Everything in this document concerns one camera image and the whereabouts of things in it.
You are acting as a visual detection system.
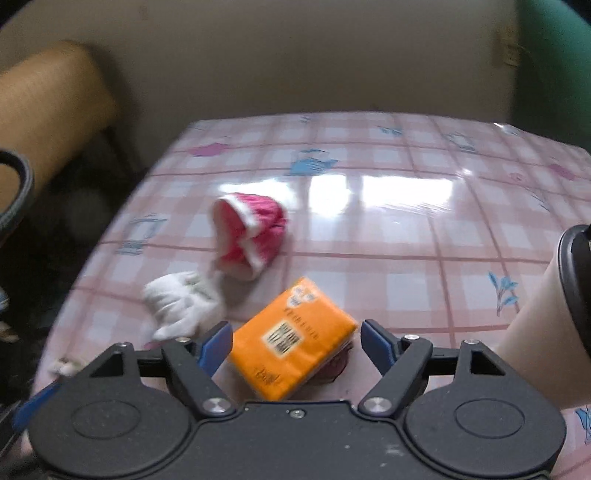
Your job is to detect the orange tissue pack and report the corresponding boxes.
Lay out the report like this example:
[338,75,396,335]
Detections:
[229,276,359,400]

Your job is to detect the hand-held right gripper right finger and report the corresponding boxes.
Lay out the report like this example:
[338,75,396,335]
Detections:
[360,318,504,418]

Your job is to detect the white cup with black lid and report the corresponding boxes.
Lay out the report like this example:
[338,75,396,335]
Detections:
[495,223,591,409]

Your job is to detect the pink checked tablecloth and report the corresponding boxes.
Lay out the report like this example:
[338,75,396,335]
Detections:
[32,111,591,480]

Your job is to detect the pink sock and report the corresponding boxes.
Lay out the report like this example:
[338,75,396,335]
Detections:
[210,192,288,281]

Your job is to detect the woven rattan bench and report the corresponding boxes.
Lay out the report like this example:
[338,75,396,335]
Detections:
[0,40,122,204]

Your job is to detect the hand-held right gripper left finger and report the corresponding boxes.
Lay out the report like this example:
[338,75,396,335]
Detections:
[88,322,235,420]

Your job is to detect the wall socket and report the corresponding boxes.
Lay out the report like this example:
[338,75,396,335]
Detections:
[500,25,521,68]

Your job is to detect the grey ball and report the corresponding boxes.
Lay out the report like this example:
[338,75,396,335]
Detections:
[64,188,112,243]

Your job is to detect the green chalkboard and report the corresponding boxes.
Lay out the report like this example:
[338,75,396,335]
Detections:
[514,0,591,155]

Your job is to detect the black braided cable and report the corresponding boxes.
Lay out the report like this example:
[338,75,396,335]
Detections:
[0,150,36,243]

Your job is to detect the white sock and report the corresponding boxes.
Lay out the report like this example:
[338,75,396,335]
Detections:
[143,271,228,343]

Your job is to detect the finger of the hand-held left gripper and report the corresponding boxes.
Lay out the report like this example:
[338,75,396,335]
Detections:
[0,381,64,435]

